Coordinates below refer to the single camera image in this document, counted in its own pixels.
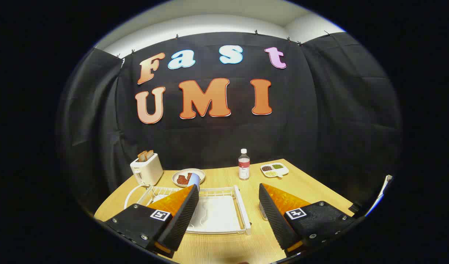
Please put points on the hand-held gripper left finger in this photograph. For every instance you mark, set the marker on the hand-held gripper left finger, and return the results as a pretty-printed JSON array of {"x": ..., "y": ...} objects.
[{"x": 180, "y": 223}]

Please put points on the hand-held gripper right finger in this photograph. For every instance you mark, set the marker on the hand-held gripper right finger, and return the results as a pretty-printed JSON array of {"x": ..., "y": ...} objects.
[{"x": 279, "y": 223}]

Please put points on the white dish rack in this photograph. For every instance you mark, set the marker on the white dish rack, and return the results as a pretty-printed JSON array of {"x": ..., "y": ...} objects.
[{"x": 217, "y": 212}]

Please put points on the blue plate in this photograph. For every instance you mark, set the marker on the blue plate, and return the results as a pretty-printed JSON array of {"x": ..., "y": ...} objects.
[{"x": 195, "y": 181}]

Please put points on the beige round dish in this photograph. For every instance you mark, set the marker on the beige round dish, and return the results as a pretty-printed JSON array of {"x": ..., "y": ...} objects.
[{"x": 199, "y": 172}]

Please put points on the white divided tray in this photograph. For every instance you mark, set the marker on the white divided tray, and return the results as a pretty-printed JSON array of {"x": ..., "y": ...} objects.
[{"x": 284, "y": 171}]

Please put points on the dark red beans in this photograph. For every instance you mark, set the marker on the dark red beans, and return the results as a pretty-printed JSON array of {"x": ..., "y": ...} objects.
[{"x": 267, "y": 168}]

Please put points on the white toaster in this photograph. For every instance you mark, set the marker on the white toaster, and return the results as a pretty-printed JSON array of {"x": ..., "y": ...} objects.
[{"x": 149, "y": 170}]

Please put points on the clear bottle with red label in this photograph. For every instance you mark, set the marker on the clear bottle with red label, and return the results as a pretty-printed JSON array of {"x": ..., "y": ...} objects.
[{"x": 244, "y": 167}]

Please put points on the brown toast slice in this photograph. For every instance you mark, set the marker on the brown toast slice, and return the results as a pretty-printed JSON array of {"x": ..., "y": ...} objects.
[
  {"x": 141, "y": 156},
  {"x": 150, "y": 154}
]

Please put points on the black table clamp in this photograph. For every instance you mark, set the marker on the black table clamp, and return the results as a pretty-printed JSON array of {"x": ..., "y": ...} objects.
[{"x": 354, "y": 207}]

